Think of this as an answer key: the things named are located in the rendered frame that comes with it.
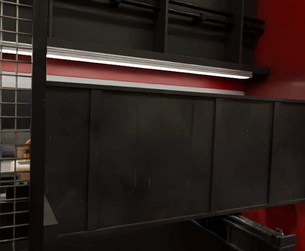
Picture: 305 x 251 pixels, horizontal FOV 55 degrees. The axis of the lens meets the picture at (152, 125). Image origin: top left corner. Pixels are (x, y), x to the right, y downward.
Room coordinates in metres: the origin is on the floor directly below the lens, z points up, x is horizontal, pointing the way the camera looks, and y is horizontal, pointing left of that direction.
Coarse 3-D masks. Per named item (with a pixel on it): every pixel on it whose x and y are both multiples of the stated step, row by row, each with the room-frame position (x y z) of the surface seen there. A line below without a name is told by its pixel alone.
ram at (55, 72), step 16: (48, 64) 1.24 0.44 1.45; (64, 64) 1.27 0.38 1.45; (80, 64) 1.30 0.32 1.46; (96, 64) 1.33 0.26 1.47; (112, 64) 1.37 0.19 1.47; (48, 80) 1.24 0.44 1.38; (64, 80) 1.27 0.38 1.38; (80, 80) 1.30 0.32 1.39; (96, 80) 1.33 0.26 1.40; (112, 80) 1.37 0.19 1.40; (128, 80) 1.40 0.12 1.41; (144, 80) 1.44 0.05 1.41; (160, 80) 1.48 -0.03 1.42; (176, 80) 1.52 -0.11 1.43; (192, 80) 1.57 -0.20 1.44; (208, 80) 1.61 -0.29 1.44; (224, 80) 1.66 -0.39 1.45; (240, 80) 1.71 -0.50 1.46
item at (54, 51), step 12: (12, 48) 1.00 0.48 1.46; (48, 48) 1.05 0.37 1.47; (60, 48) 1.07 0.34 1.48; (108, 60) 1.15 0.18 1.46; (120, 60) 1.17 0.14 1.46; (132, 60) 1.19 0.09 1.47; (144, 60) 1.22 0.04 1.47; (156, 60) 1.24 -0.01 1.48; (204, 72) 1.35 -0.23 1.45; (216, 72) 1.38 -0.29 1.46; (228, 72) 1.41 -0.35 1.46; (240, 72) 1.45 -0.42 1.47; (252, 72) 1.48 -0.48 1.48
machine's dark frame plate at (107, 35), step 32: (32, 0) 1.16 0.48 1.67; (64, 0) 1.21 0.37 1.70; (96, 0) 1.27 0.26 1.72; (128, 0) 1.26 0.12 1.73; (160, 0) 1.33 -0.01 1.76; (192, 0) 1.49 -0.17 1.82; (224, 0) 1.58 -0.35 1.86; (256, 0) 1.68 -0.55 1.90; (64, 32) 1.21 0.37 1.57; (96, 32) 1.27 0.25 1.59; (128, 32) 1.34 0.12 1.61; (160, 32) 1.32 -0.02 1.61; (192, 32) 1.49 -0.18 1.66; (224, 32) 1.58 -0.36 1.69; (192, 64) 1.35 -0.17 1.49; (224, 64) 1.43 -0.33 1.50
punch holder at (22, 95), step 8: (24, 88) 1.20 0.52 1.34; (8, 96) 1.18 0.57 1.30; (24, 96) 1.20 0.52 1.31; (8, 104) 1.18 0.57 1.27; (8, 112) 1.18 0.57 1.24; (24, 112) 1.20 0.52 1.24; (8, 120) 1.18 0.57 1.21; (24, 120) 1.20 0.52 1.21; (8, 128) 1.18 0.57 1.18; (24, 128) 1.20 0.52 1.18
